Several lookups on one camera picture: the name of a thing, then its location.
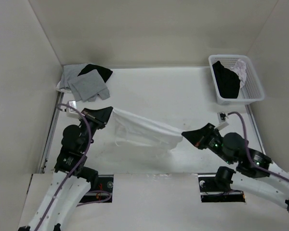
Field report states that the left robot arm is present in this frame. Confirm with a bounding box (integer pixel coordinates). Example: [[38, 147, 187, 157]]
[[19, 104, 113, 231]]

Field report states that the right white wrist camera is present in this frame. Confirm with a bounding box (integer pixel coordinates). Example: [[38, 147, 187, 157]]
[[215, 112, 229, 130]]

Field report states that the black tank top in basket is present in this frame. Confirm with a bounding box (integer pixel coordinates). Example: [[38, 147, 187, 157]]
[[212, 61, 240, 99]]

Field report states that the white tank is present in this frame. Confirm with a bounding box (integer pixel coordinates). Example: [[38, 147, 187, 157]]
[[230, 59, 247, 89], [112, 108, 183, 158]]

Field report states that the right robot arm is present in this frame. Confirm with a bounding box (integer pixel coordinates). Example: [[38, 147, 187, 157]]
[[182, 123, 289, 213]]

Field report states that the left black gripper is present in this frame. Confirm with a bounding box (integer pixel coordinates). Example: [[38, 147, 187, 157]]
[[79, 106, 114, 152]]

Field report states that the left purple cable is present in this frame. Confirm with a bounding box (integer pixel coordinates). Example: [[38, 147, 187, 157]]
[[33, 103, 113, 231]]

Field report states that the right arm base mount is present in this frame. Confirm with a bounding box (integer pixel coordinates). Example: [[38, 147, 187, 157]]
[[198, 174, 245, 203]]

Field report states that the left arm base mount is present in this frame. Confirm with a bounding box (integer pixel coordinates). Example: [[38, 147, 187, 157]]
[[80, 175, 114, 203]]

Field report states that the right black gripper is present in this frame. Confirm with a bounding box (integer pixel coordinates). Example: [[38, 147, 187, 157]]
[[182, 122, 233, 164]]

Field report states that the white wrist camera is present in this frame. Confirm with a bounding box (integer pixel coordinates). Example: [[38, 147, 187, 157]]
[[215, 112, 229, 130], [65, 101, 80, 119]]

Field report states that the white plastic basket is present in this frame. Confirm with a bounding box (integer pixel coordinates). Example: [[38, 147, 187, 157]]
[[208, 54, 265, 105]]

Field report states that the crumpled white tank top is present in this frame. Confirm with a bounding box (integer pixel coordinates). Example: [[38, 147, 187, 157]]
[[230, 59, 247, 89]]

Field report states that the lower grey folded tank top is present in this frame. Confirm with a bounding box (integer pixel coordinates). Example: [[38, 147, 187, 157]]
[[56, 63, 88, 94]]

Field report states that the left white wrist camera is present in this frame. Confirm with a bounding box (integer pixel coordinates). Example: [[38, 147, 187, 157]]
[[65, 101, 80, 119]]

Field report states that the folded black tank top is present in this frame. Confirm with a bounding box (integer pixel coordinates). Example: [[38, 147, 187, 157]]
[[78, 64, 113, 83]]

